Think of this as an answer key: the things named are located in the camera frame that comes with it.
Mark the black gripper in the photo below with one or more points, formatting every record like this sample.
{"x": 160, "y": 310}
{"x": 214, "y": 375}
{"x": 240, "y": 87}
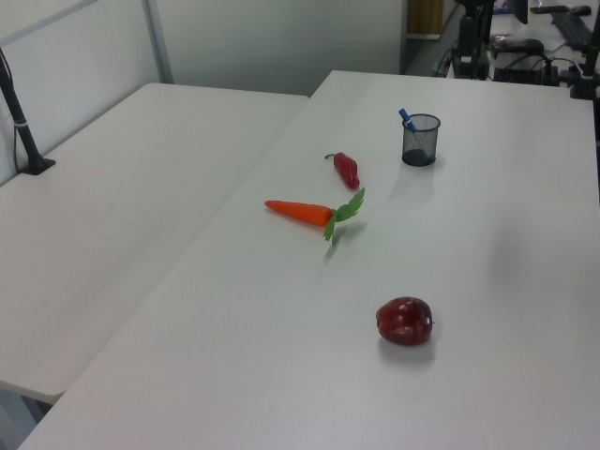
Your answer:
{"x": 468, "y": 35}

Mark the blue white marker pen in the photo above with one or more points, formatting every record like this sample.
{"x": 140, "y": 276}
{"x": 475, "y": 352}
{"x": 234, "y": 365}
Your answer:
{"x": 406, "y": 117}

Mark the black mesh pen cup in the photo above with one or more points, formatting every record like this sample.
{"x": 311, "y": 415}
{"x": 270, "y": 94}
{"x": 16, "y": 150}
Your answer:
{"x": 421, "y": 140}

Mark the thin black upright pole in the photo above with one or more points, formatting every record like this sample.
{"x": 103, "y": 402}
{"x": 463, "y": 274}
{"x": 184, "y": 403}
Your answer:
{"x": 486, "y": 33}

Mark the black handheld device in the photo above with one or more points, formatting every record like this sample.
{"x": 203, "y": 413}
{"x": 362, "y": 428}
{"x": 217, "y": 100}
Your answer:
{"x": 515, "y": 46}

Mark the yellow wooden board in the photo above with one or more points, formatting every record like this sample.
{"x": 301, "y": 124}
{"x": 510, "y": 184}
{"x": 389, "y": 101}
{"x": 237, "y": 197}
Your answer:
{"x": 424, "y": 16}

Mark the black keyboard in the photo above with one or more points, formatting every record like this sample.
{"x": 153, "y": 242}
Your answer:
{"x": 572, "y": 25}

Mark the black clamp stand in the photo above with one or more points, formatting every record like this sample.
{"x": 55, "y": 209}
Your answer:
{"x": 583, "y": 70}

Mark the red chili pepper toy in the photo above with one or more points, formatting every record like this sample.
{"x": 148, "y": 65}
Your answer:
{"x": 347, "y": 169}

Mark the orange carrot toy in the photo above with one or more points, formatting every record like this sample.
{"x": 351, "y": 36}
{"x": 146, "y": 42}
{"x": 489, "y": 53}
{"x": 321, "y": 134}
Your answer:
{"x": 300, "y": 212}

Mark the dark red apple toy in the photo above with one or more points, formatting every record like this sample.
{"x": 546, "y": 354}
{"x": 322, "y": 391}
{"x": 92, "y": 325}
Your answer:
{"x": 404, "y": 321}

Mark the black pole with base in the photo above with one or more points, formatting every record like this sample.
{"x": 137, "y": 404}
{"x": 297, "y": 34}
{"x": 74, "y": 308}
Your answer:
{"x": 21, "y": 126}

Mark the grey partition frame post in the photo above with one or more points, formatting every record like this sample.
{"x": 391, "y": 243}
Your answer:
{"x": 158, "y": 42}

